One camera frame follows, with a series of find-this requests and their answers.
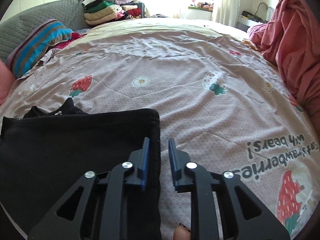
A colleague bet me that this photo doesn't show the black sweater orange cuffs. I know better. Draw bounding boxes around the black sweater orange cuffs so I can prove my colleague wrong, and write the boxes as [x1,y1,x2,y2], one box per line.
[1,98,161,239]

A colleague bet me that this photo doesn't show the red crumpled garment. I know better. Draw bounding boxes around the red crumpled garment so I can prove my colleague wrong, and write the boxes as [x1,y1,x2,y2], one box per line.
[53,32,86,49]

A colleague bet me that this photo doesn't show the pink strawberry print bedsheet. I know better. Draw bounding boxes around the pink strawberry print bedsheet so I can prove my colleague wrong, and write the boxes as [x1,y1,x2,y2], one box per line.
[1,18,319,239]

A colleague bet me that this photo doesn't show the stack of folded clothes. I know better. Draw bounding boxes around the stack of folded clothes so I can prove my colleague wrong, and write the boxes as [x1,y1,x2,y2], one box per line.
[84,0,145,27]

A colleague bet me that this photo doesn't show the white sheer curtain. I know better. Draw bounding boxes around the white sheer curtain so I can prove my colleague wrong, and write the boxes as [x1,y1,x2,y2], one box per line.
[212,0,241,27]

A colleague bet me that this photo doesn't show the striped blue purple pillow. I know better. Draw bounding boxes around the striped blue purple pillow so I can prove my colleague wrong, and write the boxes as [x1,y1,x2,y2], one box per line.
[6,19,72,79]

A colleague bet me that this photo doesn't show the pink crumpled blanket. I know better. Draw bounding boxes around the pink crumpled blanket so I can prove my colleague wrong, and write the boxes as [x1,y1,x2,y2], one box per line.
[247,0,319,129]

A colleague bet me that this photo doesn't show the pink quilted pillow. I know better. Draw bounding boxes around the pink quilted pillow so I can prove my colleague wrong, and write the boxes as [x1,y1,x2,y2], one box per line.
[0,61,16,105]

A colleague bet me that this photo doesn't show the right hand thumb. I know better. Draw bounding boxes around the right hand thumb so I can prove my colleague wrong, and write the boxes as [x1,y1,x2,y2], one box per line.
[173,223,191,240]

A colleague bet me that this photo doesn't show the grey quilted headboard cover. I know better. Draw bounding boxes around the grey quilted headboard cover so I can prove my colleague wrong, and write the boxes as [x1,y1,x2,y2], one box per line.
[0,0,88,62]

